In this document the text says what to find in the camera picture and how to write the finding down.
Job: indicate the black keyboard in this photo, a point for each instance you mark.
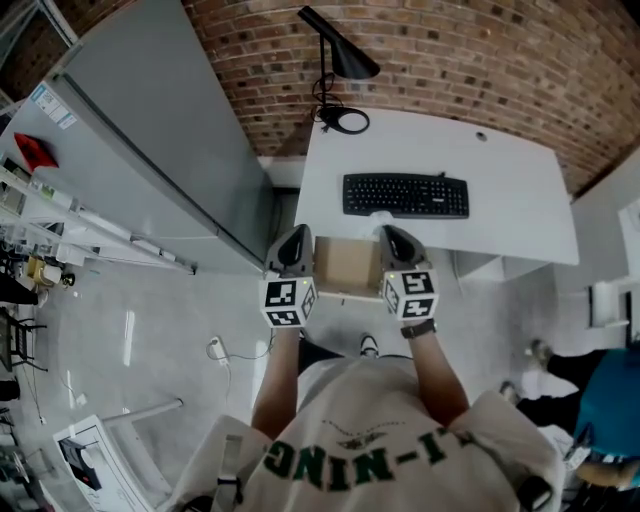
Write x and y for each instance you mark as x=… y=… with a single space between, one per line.
x=405 y=195

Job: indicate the dark metal table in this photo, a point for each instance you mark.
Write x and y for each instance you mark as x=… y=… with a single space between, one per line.
x=20 y=335

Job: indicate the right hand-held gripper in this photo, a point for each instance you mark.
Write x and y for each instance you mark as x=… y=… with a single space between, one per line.
x=412 y=295

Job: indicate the white shelving rack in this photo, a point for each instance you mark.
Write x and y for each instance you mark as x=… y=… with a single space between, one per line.
x=75 y=220

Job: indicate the small white shade lamp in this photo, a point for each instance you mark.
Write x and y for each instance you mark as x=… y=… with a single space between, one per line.
x=52 y=275

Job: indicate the person's right forearm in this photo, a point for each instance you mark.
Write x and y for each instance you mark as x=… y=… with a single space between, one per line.
x=437 y=380

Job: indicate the grey refrigerator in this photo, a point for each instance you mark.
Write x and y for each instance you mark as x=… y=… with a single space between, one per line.
x=150 y=140

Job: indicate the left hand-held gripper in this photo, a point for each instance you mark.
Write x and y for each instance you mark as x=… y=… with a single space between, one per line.
x=287 y=302

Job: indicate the black desk lamp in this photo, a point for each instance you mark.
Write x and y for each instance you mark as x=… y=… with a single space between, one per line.
x=352 y=60

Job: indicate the person's left forearm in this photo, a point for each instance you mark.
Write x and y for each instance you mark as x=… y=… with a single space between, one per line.
x=277 y=380

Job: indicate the white blue label sticker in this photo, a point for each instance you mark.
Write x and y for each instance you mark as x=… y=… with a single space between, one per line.
x=54 y=106

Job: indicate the white power strip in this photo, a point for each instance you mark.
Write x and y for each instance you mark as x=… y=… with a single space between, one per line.
x=216 y=347

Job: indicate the black box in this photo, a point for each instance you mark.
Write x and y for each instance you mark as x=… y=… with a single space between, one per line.
x=80 y=462

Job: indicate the white side cabinet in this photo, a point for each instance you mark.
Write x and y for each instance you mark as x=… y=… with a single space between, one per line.
x=615 y=280

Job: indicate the white desk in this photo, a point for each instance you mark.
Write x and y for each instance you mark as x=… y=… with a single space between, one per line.
x=510 y=175

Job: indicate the person's white shoe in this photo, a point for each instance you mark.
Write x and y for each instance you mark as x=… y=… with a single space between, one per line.
x=369 y=346

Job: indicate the person's black trousers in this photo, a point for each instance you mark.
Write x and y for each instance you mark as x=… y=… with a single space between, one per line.
x=317 y=355

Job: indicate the white shirt green print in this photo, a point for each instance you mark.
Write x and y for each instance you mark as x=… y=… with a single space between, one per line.
x=370 y=415

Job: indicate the yellow box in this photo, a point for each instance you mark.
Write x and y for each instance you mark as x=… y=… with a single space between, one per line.
x=34 y=267

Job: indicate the clear plastic bag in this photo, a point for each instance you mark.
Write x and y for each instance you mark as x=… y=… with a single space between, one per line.
x=378 y=220

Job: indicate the white square table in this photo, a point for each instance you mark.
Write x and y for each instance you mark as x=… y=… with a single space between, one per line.
x=120 y=450

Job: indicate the red paper decoration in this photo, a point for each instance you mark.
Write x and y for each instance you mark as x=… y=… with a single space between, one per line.
x=35 y=150

